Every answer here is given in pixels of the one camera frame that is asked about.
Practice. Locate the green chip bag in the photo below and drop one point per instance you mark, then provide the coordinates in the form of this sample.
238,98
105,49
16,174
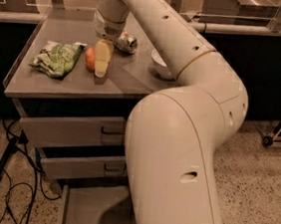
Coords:
57,60

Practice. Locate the crushed soda can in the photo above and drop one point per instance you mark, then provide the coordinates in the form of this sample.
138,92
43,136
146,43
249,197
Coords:
127,43

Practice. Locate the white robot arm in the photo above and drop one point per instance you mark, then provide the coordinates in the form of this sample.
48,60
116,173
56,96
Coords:
172,134

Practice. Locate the middle grey drawer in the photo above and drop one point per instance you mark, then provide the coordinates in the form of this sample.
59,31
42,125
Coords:
84,167

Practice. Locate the bottom grey drawer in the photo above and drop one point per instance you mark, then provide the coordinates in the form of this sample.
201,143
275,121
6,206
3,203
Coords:
96,205

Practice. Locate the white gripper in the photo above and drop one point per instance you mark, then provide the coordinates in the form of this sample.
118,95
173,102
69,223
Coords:
104,27

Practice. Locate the top grey drawer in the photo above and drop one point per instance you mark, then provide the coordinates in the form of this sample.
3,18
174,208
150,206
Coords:
73,131

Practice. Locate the grey drawer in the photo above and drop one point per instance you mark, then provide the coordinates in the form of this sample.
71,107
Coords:
84,167
73,131
96,205

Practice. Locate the orange fruit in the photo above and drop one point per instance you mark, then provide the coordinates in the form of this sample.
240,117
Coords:
90,59

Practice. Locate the grey drawer cabinet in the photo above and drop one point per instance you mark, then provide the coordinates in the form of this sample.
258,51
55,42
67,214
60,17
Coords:
129,78

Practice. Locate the white bowl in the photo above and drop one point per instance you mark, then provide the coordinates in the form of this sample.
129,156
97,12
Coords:
159,66

